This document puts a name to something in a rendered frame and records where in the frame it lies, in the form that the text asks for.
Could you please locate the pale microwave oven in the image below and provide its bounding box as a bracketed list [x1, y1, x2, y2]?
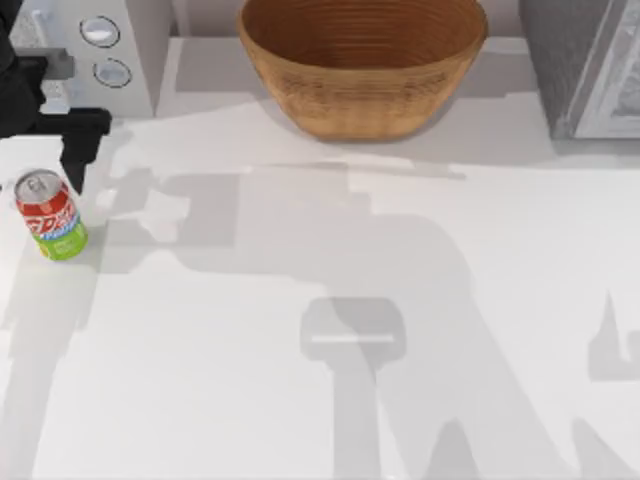
[9, 0, 160, 120]

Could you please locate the red and green can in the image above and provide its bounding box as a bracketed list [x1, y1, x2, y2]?
[13, 168, 90, 263]

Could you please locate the brown woven basket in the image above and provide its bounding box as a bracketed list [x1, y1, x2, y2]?
[236, 0, 489, 143]

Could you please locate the large round microwave knob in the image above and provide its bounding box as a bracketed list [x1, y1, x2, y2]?
[79, 15, 122, 49]

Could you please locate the small round microwave knob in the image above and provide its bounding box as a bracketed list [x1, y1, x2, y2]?
[92, 57, 134, 89]

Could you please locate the pale cabinet door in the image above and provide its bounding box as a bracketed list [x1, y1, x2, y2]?
[572, 0, 640, 140]

